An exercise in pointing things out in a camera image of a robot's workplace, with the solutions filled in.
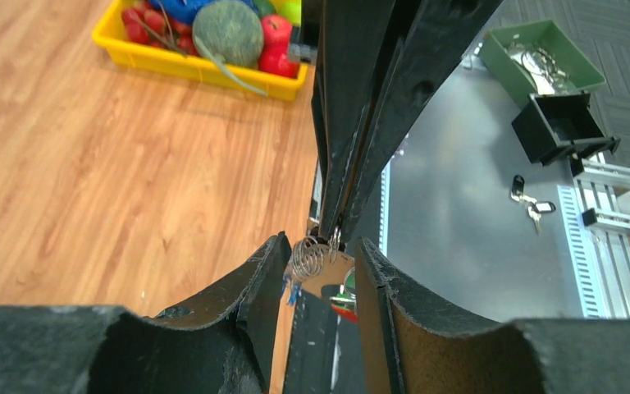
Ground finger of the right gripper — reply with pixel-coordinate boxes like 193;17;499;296
312;1;397;240
339;0;505;243

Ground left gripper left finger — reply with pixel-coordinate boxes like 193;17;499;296
0;234;291;393

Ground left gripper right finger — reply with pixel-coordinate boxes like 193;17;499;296
355;238;630;393

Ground keyring bundle with red tag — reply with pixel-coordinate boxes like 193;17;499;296
282;218;358;323

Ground keys on metal table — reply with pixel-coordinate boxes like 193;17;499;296
509;175;557;235

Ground red apple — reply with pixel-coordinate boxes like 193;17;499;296
258;14;299;78

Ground green tray with rings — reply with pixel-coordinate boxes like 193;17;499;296
478;20;606;108

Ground green lime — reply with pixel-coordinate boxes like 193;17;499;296
253;0;277;18

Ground green melon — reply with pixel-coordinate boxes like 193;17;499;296
192;0;264;67

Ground black plastic tray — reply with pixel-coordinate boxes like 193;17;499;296
512;92;621;166

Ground blue chip bag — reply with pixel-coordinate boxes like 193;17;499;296
149;1;259;26

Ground red cherry tomatoes bunch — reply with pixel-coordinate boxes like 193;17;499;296
121;1;199;57

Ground yellow plastic bin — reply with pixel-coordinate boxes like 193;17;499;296
92;1;309;101

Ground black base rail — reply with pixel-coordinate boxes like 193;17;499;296
282;163;392;394

